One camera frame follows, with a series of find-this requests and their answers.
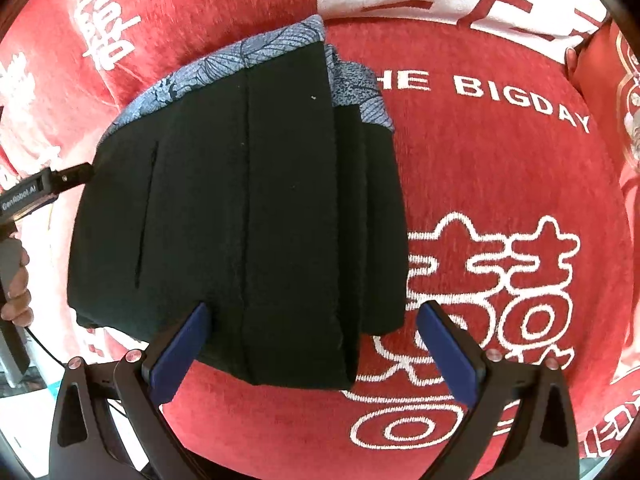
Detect black cable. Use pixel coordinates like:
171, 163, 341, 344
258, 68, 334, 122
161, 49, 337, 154
24, 326, 68, 368

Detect red pillow with gold embroidery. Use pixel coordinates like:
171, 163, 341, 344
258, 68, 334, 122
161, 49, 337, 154
567, 17, 640, 186

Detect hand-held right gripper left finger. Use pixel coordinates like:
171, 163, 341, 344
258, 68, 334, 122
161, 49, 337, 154
47, 301, 211, 480

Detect person's left hand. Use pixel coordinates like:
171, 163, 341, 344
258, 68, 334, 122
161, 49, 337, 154
0, 249, 32, 328

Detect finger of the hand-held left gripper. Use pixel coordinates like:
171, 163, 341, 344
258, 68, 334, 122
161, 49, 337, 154
50, 162, 96, 193

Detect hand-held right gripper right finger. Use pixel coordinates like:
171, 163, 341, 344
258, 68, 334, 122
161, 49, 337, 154
417, 301, 581, 480

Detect black pants with blue lining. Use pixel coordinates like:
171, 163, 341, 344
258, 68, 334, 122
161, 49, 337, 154
66, 14, 412, 391

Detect red printed blanket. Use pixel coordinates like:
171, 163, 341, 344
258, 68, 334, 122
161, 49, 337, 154
0, 0, 640, 480

